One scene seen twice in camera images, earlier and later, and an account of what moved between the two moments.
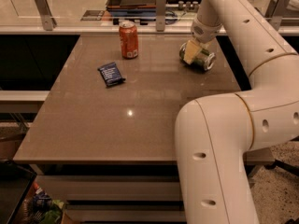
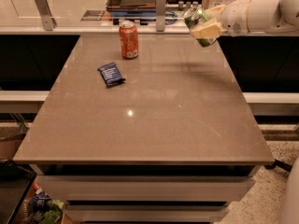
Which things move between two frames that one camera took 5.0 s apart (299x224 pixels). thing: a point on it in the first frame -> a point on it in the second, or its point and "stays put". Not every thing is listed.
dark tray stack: x=133 y=1 stays put
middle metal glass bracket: x=161 y=9 stays put
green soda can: x=205 y=60 -> x=192 y=16
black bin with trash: x=22 y=201 stays put
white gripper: x=205 y=32 -> x=234 y=17
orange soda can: x=129 y=39 stays put
